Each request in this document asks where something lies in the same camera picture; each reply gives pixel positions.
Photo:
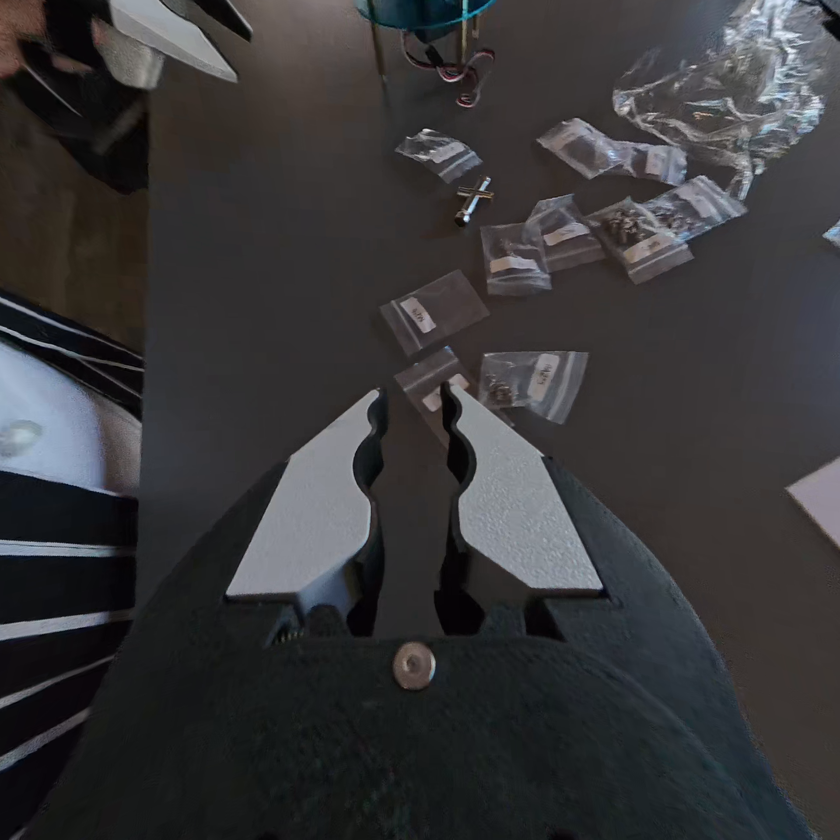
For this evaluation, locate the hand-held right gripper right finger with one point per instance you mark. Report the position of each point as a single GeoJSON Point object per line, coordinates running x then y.
{"type": "Point", "coordinates": [525, 525]}

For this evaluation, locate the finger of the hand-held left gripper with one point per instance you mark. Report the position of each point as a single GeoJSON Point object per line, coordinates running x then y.
{"type": "Point", "coordinates": [170, 39]}
{"type": "Point", "coordinates": [216, 16]}

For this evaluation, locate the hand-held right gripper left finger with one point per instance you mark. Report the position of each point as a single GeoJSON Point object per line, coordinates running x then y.
{"type": "Point", "coordinates": [308, 525]}

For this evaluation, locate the clear plastic wrap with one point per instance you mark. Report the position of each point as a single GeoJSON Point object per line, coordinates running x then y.
{"type": "Point", "coordinates": [722, 98]}

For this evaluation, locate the blue toy robot arm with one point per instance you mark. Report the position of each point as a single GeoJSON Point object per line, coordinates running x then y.
{"type": "Point", "coordinates": [394, 16]}

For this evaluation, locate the dark desk with wooden edge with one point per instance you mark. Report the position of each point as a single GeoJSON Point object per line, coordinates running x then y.
{"type": "Point", "coordinates": [262, 262]}

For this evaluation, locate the person's left hand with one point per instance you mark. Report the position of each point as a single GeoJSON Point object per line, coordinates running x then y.
{"type": "Point", "coordinates": [13, 29]}

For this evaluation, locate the scattered small clear parts bags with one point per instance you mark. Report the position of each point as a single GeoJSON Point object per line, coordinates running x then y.
{"type": "Point", "coordinates": [433, 308]}

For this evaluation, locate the person's striped black shirt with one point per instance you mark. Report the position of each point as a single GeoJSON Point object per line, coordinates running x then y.
{"type": "Point", "coordinates": [52, 512]}

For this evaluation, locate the white foam square with hole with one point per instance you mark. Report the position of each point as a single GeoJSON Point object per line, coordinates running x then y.
{"type": "Point", "coordinates": [820, 499]}

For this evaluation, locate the silver cross socket wrench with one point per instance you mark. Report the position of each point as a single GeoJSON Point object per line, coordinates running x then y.
{"type": "Point", "coordinates": [474, 199]}

